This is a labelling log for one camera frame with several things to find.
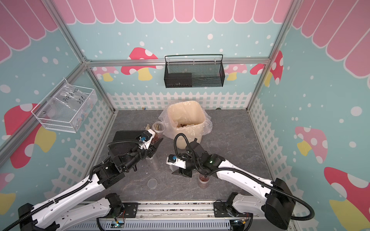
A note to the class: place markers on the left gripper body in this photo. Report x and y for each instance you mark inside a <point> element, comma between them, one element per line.
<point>137,158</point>

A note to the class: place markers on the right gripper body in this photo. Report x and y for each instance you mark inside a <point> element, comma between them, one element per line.
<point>191,165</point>

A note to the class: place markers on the clear tea jar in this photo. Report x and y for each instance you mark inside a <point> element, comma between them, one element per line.
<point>153,163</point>
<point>158,127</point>
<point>203,181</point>

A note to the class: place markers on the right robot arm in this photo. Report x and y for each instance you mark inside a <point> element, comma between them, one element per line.
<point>273,199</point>

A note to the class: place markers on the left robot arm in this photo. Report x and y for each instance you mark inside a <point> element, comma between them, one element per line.
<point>60,213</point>

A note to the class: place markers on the black plastic tool case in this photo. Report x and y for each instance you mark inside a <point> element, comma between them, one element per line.
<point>124,142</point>

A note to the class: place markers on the beige trash bin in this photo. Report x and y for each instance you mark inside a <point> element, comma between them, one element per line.
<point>186,124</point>

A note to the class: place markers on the clear plastic bin liner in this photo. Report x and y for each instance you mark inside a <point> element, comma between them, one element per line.
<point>166,124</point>

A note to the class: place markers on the black box in basket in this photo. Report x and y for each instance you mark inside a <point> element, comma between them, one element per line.
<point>178,80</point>

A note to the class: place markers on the clear plastic bag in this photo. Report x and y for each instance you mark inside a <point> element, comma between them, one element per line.
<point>72,104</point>

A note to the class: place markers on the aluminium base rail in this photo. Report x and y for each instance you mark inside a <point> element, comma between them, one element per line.
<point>176,210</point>

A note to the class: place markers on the black wire mesh basket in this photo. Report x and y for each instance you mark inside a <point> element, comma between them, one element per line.
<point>207,69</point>

